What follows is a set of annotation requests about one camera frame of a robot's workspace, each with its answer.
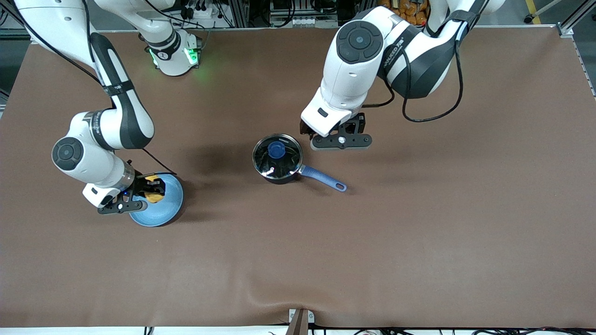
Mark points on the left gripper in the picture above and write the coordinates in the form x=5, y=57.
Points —
x=355, y=123

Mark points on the white power strip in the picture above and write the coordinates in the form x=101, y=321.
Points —
x=302, y=21

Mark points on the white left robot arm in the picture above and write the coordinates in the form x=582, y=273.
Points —
x=349, y=74

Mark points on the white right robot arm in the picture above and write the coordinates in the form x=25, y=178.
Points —
x=125, y=116

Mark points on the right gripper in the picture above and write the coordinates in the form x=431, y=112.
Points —
x=139, y=185

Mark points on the brown table mat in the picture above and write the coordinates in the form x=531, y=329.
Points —
x=326, y=256

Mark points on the blue round plate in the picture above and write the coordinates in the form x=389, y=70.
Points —
x=160, y=211

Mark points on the metal table clamp bracket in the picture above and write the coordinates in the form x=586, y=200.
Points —
x=300, y=321

